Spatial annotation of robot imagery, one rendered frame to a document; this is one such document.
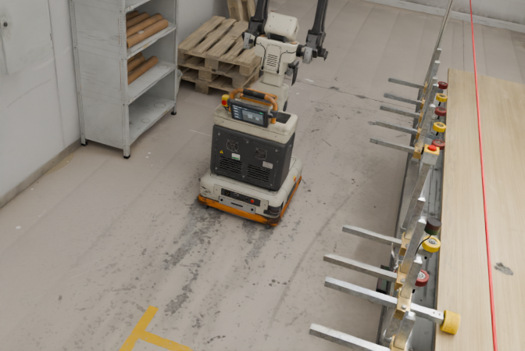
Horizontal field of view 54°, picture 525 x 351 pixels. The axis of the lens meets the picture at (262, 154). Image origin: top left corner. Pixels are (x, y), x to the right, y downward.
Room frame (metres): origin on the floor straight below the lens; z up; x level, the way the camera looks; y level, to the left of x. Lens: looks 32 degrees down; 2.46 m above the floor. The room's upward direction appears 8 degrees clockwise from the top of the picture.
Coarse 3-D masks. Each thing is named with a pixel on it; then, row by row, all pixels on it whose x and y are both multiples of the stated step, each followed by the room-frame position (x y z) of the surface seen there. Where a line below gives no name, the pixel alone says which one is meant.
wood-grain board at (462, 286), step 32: (448, 96) 3.59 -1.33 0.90; (480, 96) 3.67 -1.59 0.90; (512, 96) 3.76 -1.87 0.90; (448, 128) 3.07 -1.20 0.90; (480, 128) 3.13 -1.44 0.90; (512, 128) 3.20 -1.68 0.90; (448, 160) 2.65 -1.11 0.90; (512, 160) 2.76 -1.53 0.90; (448, 192) 2.31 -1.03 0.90; (480, 192) 2.36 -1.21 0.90; (512, 192) 2.40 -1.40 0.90; (448, 224) 2.03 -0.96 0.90; (480, 224) 2.07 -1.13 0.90; (512, 224) 2.10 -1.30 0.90; (448, 256) 1.80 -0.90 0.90; (480, 256) 1.83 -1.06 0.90; (512, 256) 1.86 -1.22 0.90; (448, 288) 1.59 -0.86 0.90; (480, 288) 1.62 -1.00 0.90; (512, 288) 1.64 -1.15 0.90; (480, 320) 1.44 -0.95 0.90; (512, 320) 1.47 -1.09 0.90
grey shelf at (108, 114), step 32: (96, 0) 3.56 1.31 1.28; (128, 0) 3.73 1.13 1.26; (160, 0) 4.42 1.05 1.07; (96, 32) 3.57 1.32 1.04; (160, 32) 4.13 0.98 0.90; (96, 64) 3.57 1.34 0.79; (160, 64) 4.33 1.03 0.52; (96, 96) 3.58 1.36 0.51; (128, 96) 3.64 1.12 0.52; (160, 96) 4.41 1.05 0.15; (96, 128) 3.58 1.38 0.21; (128, 128) 3.54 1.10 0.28
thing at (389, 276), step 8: (328, 256) 1.73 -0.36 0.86; (336, 256) 1.74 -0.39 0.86; (336, 264) 1.72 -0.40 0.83; (344, 264) 1.71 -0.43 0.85; (352, 264) 1.70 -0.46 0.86; (360, 264) 1.71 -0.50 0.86; (368, 272) 1.69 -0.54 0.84; (376, 272) 1.68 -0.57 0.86; (384, 272) 1.68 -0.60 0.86; (392, 272) 1.69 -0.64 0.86; (392, 280) 1.66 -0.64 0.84; (416, 288) 1.63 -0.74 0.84
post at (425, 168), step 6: (426, 168) 2.18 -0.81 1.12; (420, 174) 2.18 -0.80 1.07; (426, 174) 2.18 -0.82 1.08; (420, 180) 2.18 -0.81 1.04; (420, 186) 2.18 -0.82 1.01; (414, 192) 2.18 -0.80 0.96; (420, 192) 2.18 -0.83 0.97; (414, 198) 2.18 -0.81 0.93; (414, 204) 2.18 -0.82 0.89; (408, 210) 2.18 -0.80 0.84; (408, 216) 2.18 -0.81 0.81; (408, 222) 2.18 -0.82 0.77; (402, 228) 2.18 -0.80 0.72
